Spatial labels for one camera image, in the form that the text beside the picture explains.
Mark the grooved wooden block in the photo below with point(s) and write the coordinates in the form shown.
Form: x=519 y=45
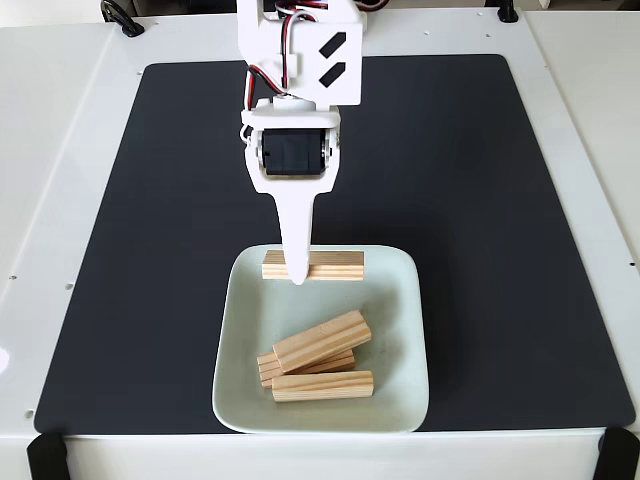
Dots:
x=325 y=340
x=325 y=387
x=267 y=370
x=335 y=265

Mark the pale green square plate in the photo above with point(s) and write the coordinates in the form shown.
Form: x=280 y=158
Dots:
x=395 y=320

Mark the large black table clamp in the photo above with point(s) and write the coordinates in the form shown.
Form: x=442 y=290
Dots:
x=134 y=30

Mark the small black table clamp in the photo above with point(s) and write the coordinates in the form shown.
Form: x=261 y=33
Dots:
x=507 y=12

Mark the black rubber mat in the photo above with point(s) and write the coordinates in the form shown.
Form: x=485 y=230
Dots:
x=150 y=250

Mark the black corner bracket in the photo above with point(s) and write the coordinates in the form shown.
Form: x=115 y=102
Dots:
x=47 y=457
x=620 y=455

